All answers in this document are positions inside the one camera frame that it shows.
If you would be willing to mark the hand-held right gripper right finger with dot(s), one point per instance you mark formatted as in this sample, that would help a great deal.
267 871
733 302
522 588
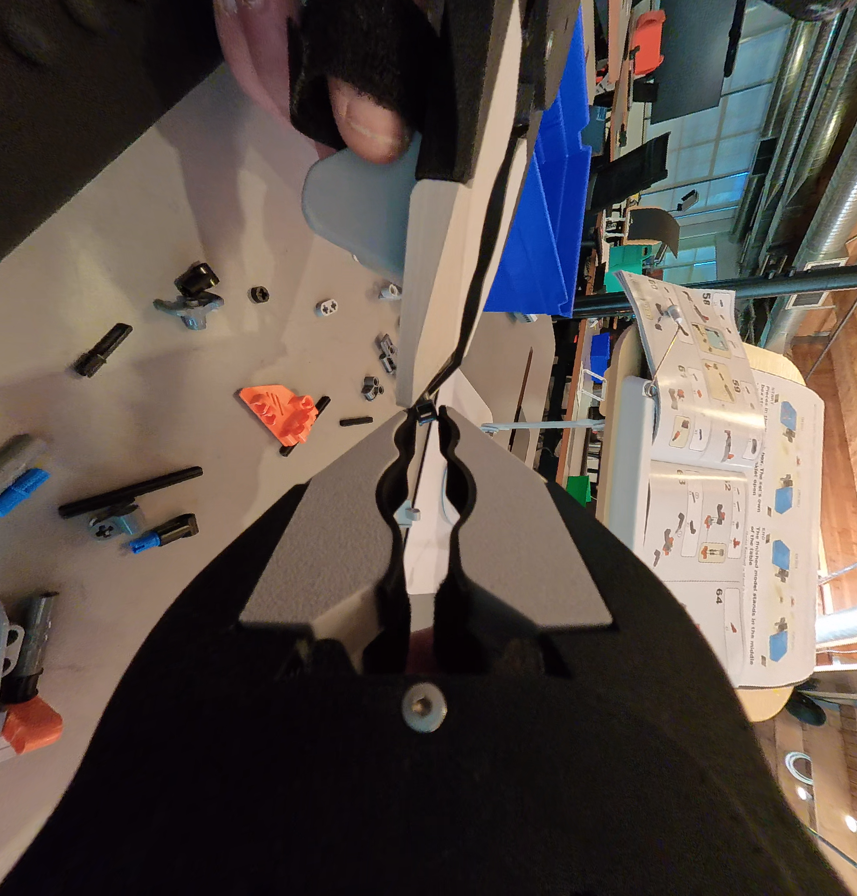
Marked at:
533 560

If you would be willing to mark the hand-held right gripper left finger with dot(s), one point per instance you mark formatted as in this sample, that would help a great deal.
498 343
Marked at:
316 560

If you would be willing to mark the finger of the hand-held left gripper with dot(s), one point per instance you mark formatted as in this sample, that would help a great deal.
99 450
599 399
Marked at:
497 210
439 280

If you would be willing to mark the dark grey black pin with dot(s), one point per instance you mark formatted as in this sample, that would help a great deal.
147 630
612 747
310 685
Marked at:
423 413

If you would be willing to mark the black pin blue end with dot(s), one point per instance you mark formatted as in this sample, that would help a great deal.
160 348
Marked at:
164 532

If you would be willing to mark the person's left hand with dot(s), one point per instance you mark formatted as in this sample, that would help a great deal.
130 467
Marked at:
369 129

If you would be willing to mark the blue plastic bin white tag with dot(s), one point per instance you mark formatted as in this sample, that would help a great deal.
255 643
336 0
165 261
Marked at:
526 266

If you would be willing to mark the green storage bin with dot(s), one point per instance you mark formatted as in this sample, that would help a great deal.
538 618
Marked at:
581 490

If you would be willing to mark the dark grey connectors plastic bag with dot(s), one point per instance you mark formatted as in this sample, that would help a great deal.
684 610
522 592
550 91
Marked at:
388 350

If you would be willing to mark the light grey curved panel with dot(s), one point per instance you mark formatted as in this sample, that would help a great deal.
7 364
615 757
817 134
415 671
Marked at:
407 514

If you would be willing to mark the light grey two-hole connector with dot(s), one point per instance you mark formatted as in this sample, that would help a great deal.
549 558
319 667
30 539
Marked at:
325 307

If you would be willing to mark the white book stand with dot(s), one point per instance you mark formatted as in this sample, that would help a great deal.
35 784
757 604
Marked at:
635 490

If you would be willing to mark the dark grey double connector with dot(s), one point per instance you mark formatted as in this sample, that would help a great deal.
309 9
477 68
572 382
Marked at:
372 387

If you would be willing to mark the short black axle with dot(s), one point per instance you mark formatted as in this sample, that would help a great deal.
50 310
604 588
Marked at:
356 421

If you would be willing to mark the orange studded wedge plate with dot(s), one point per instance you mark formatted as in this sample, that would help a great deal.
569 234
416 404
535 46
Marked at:
281 411

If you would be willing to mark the small blue bin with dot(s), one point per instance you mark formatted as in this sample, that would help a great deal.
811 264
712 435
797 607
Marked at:
600 353

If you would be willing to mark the long black axle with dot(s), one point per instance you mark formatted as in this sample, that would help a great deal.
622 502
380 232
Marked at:
131 490

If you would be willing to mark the grey axle connector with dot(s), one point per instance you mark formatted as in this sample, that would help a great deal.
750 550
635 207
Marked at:
113 523

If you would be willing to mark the instruction booklet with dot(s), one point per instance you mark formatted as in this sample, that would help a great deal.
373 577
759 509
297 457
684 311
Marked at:
736 490

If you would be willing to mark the black bush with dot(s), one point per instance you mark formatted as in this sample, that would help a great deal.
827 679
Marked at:
197 276

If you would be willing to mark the grey cross connector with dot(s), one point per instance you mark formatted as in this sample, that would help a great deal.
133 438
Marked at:
190 309

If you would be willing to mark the grey orange brick assembly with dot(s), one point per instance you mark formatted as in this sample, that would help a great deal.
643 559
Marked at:
15 672

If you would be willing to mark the grey tube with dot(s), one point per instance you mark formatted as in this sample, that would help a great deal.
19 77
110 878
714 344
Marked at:
8 458

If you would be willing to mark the silver ventilation duct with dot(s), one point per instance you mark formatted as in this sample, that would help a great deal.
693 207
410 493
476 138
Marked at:
834 161

